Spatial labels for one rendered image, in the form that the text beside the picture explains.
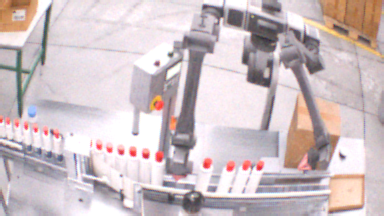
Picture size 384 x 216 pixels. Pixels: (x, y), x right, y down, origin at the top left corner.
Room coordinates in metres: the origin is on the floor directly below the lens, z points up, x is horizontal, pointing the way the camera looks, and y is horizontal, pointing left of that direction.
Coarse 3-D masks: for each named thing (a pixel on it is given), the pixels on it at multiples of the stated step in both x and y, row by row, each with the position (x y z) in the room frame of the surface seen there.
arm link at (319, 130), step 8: (296, 48) 1.96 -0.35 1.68; (280, 56) 1.95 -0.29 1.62; (304, 56) 1.96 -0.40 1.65; (288, 64) 1.94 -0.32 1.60; (296, 64) 1.92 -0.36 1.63; (296, 72) 1.91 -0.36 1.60; (304, 72) 1.93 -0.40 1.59; (304, 80) 1.90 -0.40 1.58; (304, 88) 1.89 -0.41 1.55; (304, 96) 1.88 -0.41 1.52; (312, 96) 1.88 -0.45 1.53; (312, 104) 1.86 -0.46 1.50; (312, 112) 1.85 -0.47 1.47; (312, 120) 1.84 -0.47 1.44; (320, 120) 1.84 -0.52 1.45; (320, 128) 1.82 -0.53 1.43; (320, 136) 1.81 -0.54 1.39; (320, 144) 1.79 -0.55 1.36
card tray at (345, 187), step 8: (336, 176) 2.08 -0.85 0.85; (344, 176) 2.09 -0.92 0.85; (352, 176) 2.09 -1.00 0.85; (360, 176) 2.10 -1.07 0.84; (336, 184) 2.03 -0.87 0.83; (344, 184) 2.03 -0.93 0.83; (352, 184) 2.03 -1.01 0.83; (360, 184) 2.03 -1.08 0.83; (336, 192) 1.97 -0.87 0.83; (344, 192) 1.97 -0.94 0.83; (352, 192) 1.97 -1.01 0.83; (360, 192) 1.97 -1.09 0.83; (336, 200) 1.90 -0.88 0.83; (344, 200) 1.90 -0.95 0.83; (352, 200) 1.90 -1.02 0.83; (360, 200) 1.90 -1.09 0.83; (328, 208) 1.84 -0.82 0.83; (336, 208) 1.83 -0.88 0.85; (344, 208) 1.83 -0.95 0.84; (352, 208) 1.83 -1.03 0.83
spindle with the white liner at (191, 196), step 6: (192, 192) 1.63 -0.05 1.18; (198, 192) 1.64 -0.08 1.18; (186, 198) 1.60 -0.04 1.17; (192, 198) 1.60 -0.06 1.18; (198, 198) 1.61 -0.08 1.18; (204, 198) 1.62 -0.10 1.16; (186, 204) 1.59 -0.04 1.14; (192, 204) 1.58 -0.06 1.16; (198, 204) 1.59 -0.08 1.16; (180, 210) 1.61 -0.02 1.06; (186, 210) 1.59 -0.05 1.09; (192, 210) 1.58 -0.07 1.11; (198, 210) 1.59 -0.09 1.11
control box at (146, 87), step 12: (156, 48) 2.03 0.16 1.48; (168, 48) 2.04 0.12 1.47; (144, 60) 1.95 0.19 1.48; (168, 60) 1.97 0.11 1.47; (132, 72) 1.93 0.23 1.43; (144, 72) 1.90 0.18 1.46; (156, 72) 1.90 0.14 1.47; (180, 72) 2.01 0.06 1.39; (132, 84) 1.92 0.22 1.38; (144, 84) 1.89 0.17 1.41; (156, 84) 1.90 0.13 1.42; (132, 96) 1.92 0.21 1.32; (144, 96) 1.89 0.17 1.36; (156, 96) 1.91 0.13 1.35; (168, 96) 1.97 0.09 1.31; (144, 108) 1.89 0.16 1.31
